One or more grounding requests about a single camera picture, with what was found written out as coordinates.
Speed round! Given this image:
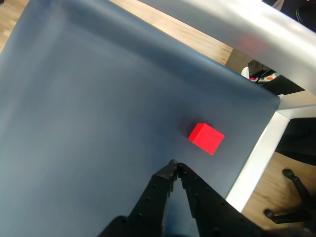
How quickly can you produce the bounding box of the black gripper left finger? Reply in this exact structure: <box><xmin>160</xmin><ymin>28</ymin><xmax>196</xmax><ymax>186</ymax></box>
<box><xmin>97</xmin><ymin>158</ymin><xmax>179</xmax><ymax>237</ymax></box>

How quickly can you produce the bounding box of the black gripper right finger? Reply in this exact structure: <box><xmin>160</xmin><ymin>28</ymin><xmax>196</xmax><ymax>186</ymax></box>
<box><xmin>177</xmin><ymin>162</ymin><xmax>266</xmax><ymax>237</ymax></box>

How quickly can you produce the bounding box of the red cube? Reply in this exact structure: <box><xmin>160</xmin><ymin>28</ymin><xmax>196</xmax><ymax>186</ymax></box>
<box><xmin>187</xmin><ymin>122</ymin><xmax>225</xmax><ymax>156</ymax></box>

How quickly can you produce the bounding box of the white table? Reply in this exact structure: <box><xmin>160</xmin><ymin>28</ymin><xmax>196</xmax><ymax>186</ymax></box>
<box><xmin>226</xmin><ymin>92</ymin><xmax>316</xmax><ymax>213</ymax></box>

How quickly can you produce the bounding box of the black office chair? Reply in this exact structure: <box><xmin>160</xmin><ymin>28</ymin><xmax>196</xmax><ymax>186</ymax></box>
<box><xmin>263</xmin><ymin>118</ymin><xmax>316</xmax><ymax>229</ymax></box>

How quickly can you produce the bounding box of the grey table mat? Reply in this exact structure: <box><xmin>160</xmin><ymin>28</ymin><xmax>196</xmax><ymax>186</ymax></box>
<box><xmin>0</xmin><ymin>0</ymin><xmax>282</xmax><ymax>237</ymax></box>

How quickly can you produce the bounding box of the white power strip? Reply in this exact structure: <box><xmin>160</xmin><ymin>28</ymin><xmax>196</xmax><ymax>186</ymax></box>
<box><xmin>240</xmin><ymin>66</ymin><xmax>281</xmax><ymax>83</ymax></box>

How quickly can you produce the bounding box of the white metal frame bar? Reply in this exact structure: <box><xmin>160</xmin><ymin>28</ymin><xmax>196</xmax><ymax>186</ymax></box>
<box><xmin>137</xmin><ymin>0</ymin><xmax>316</xmax><ymax>96</ymax></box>

